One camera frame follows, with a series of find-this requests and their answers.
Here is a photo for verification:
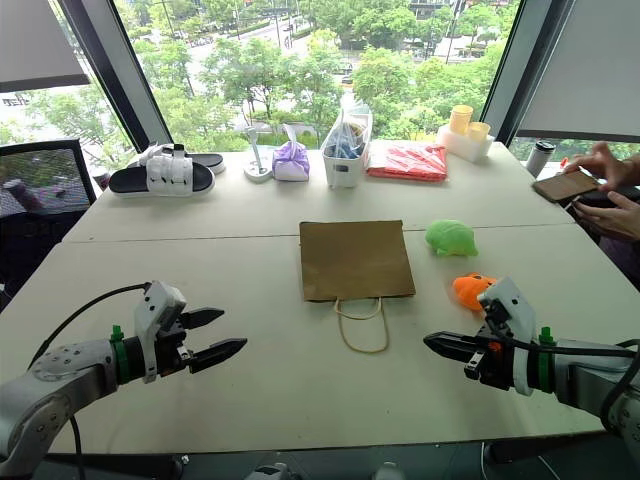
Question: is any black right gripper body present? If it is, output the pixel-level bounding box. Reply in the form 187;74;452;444
463;318;517;392

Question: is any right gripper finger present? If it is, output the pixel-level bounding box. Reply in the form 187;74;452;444
429;343;489;361
423;331;490;348

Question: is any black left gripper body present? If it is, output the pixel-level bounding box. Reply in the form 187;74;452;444
157;318;196;378

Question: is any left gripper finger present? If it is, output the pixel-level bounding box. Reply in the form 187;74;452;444
180;308;226;331
188;337;249;375

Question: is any brown paper bag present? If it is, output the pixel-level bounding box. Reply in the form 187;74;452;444
298;219;418;354

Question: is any purple plastic bag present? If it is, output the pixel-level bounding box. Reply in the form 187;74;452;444
271;123;312;183

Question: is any red packet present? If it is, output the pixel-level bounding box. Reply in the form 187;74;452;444
365;142;450;183

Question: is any clear plastic bag with items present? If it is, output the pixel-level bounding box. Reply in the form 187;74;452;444
323;106;374;162

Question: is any person left hand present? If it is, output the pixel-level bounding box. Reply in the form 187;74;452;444
571;191;640;244

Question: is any person right hand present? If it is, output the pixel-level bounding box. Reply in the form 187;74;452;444
569;141;640;193

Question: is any orange plush toy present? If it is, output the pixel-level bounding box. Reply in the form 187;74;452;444
451;272;499;313

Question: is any green plush toy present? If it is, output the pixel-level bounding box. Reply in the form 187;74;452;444
424;218;479;259

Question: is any white plastic stand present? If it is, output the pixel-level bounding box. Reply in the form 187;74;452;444
242;125;274;184

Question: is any person dark clothed leg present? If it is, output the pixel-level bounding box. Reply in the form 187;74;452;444
597;233;640;284

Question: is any brown phone case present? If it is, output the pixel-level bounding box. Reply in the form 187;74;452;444
531;169;602;204

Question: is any white holder with yellow cups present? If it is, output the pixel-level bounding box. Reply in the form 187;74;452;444
436;123;497;164

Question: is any grey travel tumbler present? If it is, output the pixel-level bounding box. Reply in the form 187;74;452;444
524;140;557;180

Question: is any black mesh office chair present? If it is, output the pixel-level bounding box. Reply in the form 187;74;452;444
0;138;98;312

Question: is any white storage basket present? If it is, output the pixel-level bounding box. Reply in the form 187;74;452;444
321;112;374;190

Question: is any tall yellow cup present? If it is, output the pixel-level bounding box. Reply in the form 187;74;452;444
448;104;475;136

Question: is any grey roller blind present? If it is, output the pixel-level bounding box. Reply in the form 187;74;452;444
0;0;92;94
513;0;640;145

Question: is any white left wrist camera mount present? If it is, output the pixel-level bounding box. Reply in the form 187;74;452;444
133;280;188;385

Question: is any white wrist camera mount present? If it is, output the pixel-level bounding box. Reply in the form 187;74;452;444
478;276;540;397
133;280;188;385

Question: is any green right wrist cable tie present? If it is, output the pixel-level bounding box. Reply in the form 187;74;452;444
536;325;558;394

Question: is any green wrist cable tie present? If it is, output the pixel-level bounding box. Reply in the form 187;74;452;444
536;325;558;394
109;324;132;387

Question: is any green left wrist cable tie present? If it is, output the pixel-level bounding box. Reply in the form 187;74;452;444
109;324;132;387

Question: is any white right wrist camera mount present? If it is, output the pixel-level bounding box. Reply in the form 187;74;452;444
478;276;540;397

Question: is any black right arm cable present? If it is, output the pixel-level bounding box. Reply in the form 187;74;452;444
508;337;640;432

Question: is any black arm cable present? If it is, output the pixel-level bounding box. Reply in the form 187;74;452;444
27;282;152;480
508;337;640;432

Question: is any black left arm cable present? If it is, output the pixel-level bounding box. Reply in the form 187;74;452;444
27;282;152;480

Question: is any black white strap sandal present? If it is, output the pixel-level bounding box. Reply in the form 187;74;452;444
107;151;217;199
126;142;227;177

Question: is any dark window frame pillar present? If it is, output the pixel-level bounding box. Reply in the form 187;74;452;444
478;0;554;147
53;0;175;154

